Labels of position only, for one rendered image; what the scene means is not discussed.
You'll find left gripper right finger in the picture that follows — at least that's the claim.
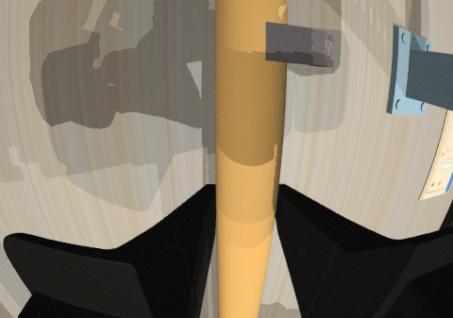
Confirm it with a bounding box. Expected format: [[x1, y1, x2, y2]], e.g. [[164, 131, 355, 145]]
[[276, 184, 453, 318]]

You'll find long wooden rail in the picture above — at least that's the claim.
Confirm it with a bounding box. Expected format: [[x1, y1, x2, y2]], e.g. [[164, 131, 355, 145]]
[[215, 0, 334, 318]]

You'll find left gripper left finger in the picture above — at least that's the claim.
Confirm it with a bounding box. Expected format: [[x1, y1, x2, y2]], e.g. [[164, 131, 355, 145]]
[[3, 184, 216, 318]]

